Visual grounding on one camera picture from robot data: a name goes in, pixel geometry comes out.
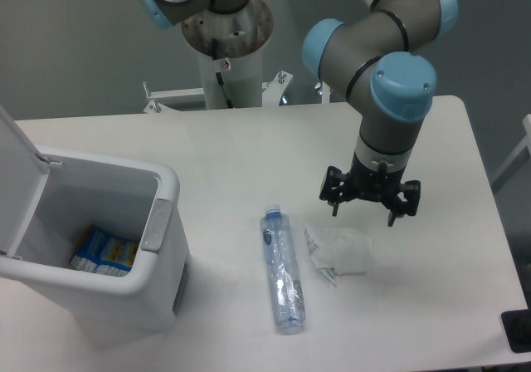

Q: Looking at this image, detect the white push-lid trash can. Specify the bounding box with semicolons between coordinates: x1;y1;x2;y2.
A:
1;113;189;330

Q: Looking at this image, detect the clear plastic water bottle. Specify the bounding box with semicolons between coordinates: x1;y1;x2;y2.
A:
260;204;306;335

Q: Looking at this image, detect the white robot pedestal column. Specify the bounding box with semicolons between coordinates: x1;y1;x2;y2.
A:
181;0;274;86

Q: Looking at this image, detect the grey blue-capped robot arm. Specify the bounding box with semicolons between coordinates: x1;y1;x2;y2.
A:
139;0;459;222

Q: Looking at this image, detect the white metal base frame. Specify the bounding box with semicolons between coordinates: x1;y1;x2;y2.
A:
143;71;294;113

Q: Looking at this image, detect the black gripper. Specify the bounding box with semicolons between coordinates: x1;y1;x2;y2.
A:
319;154;421;227

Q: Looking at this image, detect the blue yellow box in bin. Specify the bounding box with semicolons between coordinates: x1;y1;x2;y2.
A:
70;225;139;277

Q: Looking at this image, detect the white frame at right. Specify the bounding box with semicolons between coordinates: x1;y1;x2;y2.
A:
490;114;530;193

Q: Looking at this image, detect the crumpled white paper wrapper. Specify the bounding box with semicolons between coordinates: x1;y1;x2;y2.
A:
303;223;374;286

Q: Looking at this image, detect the black device at table edge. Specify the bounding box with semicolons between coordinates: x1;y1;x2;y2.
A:
501;309;530;354

